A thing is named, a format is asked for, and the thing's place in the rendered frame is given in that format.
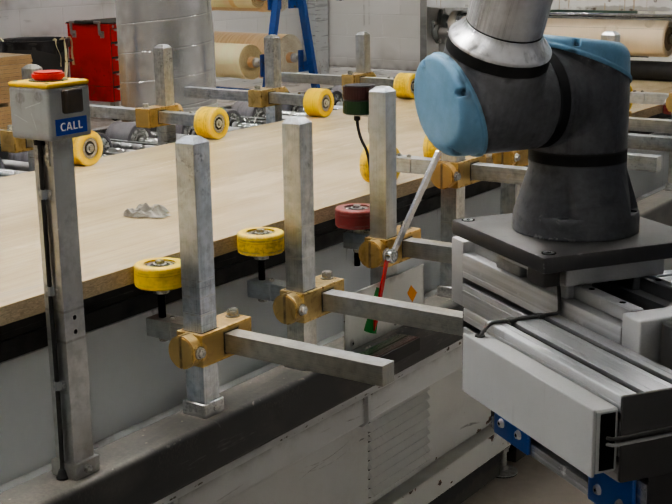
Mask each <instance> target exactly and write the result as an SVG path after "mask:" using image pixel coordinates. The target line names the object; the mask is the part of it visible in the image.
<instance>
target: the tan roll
mask: <svg viewBox="0 0 672 504"><path fill-rule="evenodd" d="M671 23H672V22H671V21H665V20H619V19H572V18H548V20H547V23H546V27H545V30H544V34H545V35H556V36H567V37H577V38H587V39H597V40H601V35H602V34H603V33H604V32H606V31H616V32H618V33H619V34H620V43H622V44H624V45H625V46H626V47H627V48H628V50H629V52H630V56H647V57H669V56H670V55H671V54H672V34H671V33H670V31H671V27H670V26H671ZM448 32H449V28H443V27H440V28H439V30H438V35H439V37H447V36H448Z"/></svg>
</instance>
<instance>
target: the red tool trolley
mask: <svg viewBox="0 0 672 504"><path fill-rule="evenodd" d="M65 24H67V29H68V36H70V37H71V38H72V42H73V57H74V63H75V65H72V62H70V74H71V78H84V79H88V81H89V82H88V83H87V85H88V89H89V101H102V102H110V106H119V102H120V101H121V97H120V80H119V62H118V45H117V27H116V18H104V19H92V20H75V21H69V22H66V23H65Z"/></svg>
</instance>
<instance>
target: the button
mask: <svg viewBox="0 0 672 504"><path fill-rule="evenodd" d="M31 77H32V78H33V79H34V80H36V81H52V80H61V79H63V77H65V72H62V70H38V71H33V73H32V74H31Z"/></svg>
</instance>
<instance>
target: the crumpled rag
mask: <svg viewBox="0 0 672 504"><path fill-rule="evenodd" d="M167 212H168V210H167V209H166V208H165V207H164V206H163V205H159V204H154V205H153V206H152V207H150V206H149V205H148V204H147V203H144V204H139V205H138V206H137V207H136V209H134V208H131V209H129V208H127V209H126V210H125V211H124V212H123V216H127V217H137V218H139V217H150V218H164V217H166V216H171V215H170V214H167Z"/></svg>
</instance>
